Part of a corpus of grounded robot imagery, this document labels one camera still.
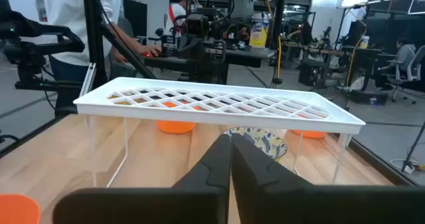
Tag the yellow wipes canister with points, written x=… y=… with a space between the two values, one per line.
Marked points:
x=259 y=34

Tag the yellow floral patterned bowl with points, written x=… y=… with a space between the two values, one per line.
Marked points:
x=265 y=144

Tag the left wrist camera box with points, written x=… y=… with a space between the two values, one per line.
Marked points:
x=197 y=25

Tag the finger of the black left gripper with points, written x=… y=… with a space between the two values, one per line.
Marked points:
x=197 y=49
x=186 y=48

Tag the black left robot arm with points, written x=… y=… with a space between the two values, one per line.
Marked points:
x=207 y=71

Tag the white office chair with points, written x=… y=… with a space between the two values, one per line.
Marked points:
x=410 y=72

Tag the neighbouring black robot arm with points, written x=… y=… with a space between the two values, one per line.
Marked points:
x=33 y=48

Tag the white lattice shelf rack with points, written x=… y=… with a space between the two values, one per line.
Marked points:
x=212 y=84

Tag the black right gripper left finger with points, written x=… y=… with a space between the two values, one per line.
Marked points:
x=149 y=205

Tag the person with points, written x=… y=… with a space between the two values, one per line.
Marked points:
x=69 y=24
x=177 y=13
x=403 y=56

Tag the orange plastic bowl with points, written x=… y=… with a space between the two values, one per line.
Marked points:
x=176 y=127
x=16 y=210
x=310 y=134

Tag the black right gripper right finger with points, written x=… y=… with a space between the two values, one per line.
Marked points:
x=299 y=204

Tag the silver aluminium bracket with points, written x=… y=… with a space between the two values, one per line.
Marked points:
x=88 y=79

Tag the black stand pole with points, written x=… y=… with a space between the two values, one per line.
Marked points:
x=278 y=24

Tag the black side table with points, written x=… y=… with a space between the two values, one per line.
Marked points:
x=245 y=56

